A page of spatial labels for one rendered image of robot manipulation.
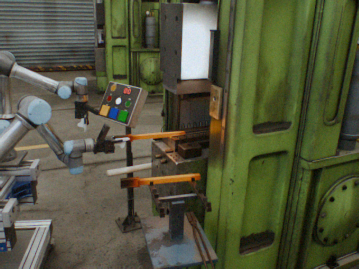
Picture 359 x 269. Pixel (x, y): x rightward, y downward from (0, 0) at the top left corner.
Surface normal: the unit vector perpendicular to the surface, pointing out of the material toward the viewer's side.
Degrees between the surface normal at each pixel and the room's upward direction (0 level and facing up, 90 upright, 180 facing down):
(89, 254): 0
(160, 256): 0
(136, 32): 90
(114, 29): 89
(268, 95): 89
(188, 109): 90
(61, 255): 0
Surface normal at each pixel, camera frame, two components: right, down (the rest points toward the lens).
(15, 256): 0.03, -0.94
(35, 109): 0.75, 0.17
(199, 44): 0.44, 0.33
